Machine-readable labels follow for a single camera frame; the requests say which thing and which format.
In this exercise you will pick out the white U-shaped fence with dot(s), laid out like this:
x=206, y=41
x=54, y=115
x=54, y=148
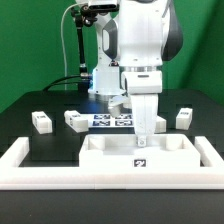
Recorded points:
x=14, y=177

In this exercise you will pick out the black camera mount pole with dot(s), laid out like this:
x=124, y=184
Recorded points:
x=81, y=43

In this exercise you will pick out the black camera on mount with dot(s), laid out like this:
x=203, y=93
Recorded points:
x=104, y=8

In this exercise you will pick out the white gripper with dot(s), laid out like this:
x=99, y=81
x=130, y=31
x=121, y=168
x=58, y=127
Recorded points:
x=144, y=107

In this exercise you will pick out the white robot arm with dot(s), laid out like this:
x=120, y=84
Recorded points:
x=134, y=38

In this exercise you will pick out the white desk tabletop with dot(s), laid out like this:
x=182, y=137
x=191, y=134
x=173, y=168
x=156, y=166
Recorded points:
x=121, y=151

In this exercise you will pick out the AprilTag marker sheet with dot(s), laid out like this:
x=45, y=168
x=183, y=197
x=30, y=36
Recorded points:
x=107, y=121

